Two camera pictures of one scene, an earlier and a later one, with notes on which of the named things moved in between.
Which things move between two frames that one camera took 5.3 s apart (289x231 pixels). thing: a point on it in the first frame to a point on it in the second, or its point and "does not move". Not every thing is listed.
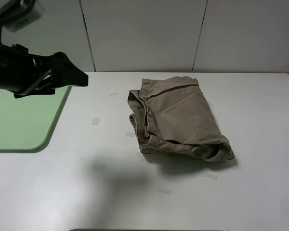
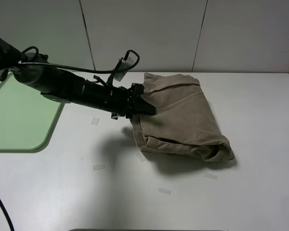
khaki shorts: (172, 115) does not move
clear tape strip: (164, 190) does not move
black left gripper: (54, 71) to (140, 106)
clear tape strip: (99, 166) does not move
